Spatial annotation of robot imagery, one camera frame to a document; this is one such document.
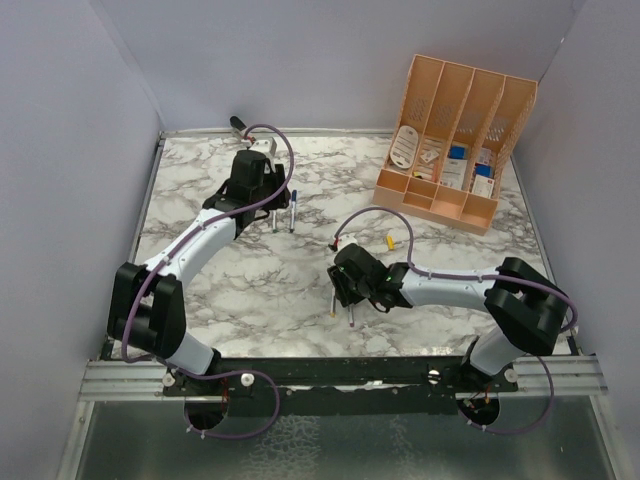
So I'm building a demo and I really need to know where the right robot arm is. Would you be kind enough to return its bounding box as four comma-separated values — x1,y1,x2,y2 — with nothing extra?
327,244,572,391

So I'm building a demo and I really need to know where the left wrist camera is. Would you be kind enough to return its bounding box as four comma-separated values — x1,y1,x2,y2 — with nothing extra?
249,137,277,166

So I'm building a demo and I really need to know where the blue pen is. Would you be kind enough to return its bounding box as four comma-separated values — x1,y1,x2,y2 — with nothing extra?
289,189,298,233

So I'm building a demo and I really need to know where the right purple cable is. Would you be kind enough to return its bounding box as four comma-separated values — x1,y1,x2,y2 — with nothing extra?
333,207,581,438

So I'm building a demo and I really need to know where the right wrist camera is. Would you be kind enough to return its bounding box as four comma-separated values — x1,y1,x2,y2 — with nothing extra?
329,234,358,253

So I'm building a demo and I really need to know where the white oval item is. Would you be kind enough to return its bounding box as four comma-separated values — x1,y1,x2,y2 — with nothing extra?
389,125,419,170

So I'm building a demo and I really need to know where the green pen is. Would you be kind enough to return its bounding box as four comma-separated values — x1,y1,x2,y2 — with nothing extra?
271,210,278,233

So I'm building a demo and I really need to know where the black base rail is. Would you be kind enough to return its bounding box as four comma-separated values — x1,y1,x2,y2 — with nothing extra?
163,356,518,417

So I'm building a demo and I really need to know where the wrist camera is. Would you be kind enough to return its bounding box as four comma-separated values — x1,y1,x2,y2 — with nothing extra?
329,234,358,253
249,137,277,166

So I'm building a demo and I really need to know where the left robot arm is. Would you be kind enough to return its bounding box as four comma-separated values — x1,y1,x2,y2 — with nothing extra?
107,147,290,395

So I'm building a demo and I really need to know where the black grey stapler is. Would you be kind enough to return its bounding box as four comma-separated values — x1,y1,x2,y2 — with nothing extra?
229,116,247,140

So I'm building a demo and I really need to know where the aluminium frame rail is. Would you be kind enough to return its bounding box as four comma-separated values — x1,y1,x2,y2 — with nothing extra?
79,355,609,402

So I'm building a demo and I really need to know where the orange desk organizer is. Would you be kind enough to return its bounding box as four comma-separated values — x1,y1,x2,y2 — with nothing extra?
373,55,538,235

